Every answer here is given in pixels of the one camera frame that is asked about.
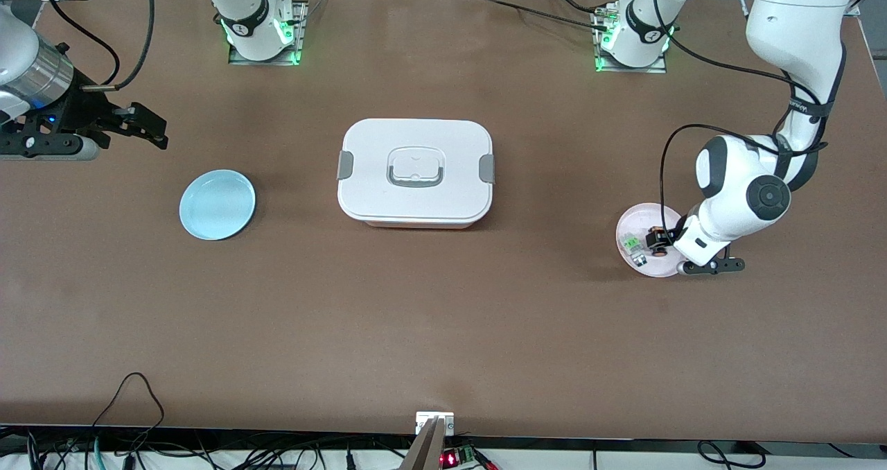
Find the white lidded lunch box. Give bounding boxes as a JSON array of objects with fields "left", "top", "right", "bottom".
[{"left": 337, "top": 118, "right": 496, "bottom": 230}]

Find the pink plate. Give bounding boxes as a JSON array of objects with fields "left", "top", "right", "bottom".
[{"left": 615, "top": 202, "right": 694, "bottom": 279}]

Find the light blue plate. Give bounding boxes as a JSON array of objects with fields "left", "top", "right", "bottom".
[{"left": 179, "top": 169, "right": 256, "bottom": 241}]

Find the circuit board with red display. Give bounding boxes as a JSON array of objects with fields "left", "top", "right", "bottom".
[{"left": 441, "top": 445, "right": 480, "bottom": 468}]

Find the green and clear switch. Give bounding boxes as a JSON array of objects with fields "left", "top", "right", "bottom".
[{"left": 618, "top": 232, "right": 649, "bottom": 269}]

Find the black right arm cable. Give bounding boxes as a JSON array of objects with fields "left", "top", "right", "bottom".
[{"left": 49, "top": 0, "right": 155, "bottom": 92}]

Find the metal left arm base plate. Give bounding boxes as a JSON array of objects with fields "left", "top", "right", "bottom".
[{"left": 592, "top": 6, "right": 668, "bottom": 74}]

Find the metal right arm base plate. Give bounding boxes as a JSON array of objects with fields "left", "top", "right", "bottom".
[{"left": 228, "top": 0, "right": 308, "bottom": 67}]

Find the black coiled cable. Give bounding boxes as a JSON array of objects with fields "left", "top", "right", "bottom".
[{"left": 696, "top": 440, "right": 767, "bottom": 469}]

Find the black cable across table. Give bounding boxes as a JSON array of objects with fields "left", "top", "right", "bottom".
[{"left": 485, "top": 0, "right": 612, "bottom": 33}]

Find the black looped cable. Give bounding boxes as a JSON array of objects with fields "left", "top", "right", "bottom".
[{"left": 92, "top": 372, "right": 166, "bottom": 430}]

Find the small metal bracket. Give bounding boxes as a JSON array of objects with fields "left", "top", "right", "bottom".
[{"left": 416, "top": 412, "right": 455, "bottom": 436}]

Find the aluminium camera post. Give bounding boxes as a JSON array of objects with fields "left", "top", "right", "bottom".
[{"left": 400, "top": 417, "right": 448, "bottom": 470}]

